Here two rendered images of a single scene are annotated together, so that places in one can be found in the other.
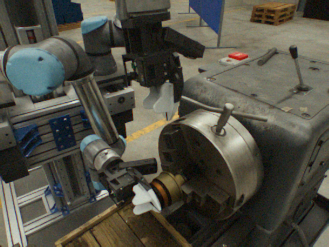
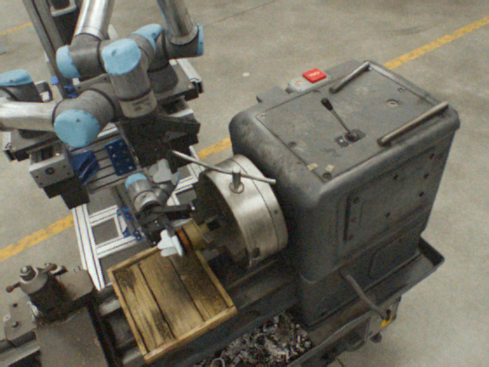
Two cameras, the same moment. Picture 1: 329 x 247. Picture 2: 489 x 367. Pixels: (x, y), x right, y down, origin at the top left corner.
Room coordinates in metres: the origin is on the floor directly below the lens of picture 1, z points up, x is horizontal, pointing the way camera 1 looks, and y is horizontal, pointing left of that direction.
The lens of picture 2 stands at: (-0.23, -0.39, 2.05)
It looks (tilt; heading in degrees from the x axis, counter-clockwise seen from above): 45 degrees down; 16
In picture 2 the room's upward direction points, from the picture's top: 9 degrees counter-clockwise
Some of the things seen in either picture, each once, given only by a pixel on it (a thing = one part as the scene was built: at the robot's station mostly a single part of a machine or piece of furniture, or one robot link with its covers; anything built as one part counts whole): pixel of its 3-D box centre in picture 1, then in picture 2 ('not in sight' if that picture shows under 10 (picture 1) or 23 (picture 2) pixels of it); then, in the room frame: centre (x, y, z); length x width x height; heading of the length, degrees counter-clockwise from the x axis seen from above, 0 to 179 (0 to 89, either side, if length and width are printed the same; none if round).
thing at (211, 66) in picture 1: (212, 70); (273, 99); (0.91, -0.19, 1.24); 0.09 x 0.08 x 0.03; 131
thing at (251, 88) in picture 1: (266, 120); (340, 158); (0.83, -0.41, 1.06); 0.59 x 0.48 x 0.39; 131
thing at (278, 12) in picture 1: (273, 13); not in sight; (8.14, -3.31, 0.22); 1.25 x 0.86 x 0.44; 135
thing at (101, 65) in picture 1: (100, 59); (156, 72); (1.12, 0.30, 1.21); 0.15 x 0.15 x 0.10
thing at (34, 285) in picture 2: not in sight; (31, 278); (0.23, 0.39, 1.13); 0.08 x 0.08 x 0.03
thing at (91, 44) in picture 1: (97, 33); (151, 45); (1.12, 0.29, 1.33); 0.13 x 0.12 x 0.14; 101
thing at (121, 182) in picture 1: (120, 179); (154, 223); (0.49, 0.12, 1.08); 0.12 x 0.09 x 0.08; 40
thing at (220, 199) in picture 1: (209, 194); (230, 245); (0.44, -0.12, 1.08); 0.12 x 0.11 x 0.05; 41
